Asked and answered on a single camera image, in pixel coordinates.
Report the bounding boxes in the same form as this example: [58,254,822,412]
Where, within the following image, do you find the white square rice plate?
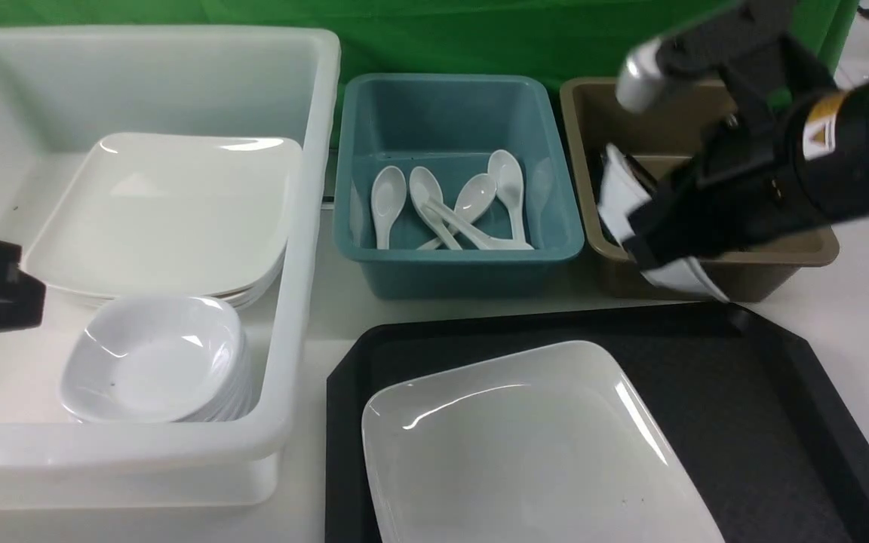
[361,340,723,542]

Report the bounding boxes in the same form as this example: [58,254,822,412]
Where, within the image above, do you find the green backdrop cloth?
[0,0,858,144]

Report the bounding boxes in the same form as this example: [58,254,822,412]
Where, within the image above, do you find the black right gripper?
[622,113,820,269]

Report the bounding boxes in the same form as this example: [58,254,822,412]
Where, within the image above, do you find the brown plastic bin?
[560,77,840,302]

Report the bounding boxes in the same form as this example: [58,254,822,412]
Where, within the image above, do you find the stack of white bowls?
[58,295,258,423]

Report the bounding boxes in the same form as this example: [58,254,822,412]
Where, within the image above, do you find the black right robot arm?
[615,82,869,269]

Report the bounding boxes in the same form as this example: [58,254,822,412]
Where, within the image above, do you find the black serving tray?
[324,302,869,542]

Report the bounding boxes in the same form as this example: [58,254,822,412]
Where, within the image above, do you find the black chopsticks in brown bin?
[600,146,659,198]

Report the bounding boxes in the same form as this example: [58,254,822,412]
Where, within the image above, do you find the white spoon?
[371,165,407,250]
[408,167,496,250]
[487,150,527,244]
[424,198,534,250]
[408,166,462,250]

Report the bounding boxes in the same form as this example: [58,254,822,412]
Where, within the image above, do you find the teal plastic bin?
[333,73,584,299]

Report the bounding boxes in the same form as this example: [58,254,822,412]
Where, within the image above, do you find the white bowl tray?
[597,143,730,303]

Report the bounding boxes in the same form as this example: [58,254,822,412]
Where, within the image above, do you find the stack of white square plates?
[22,133,303,299]

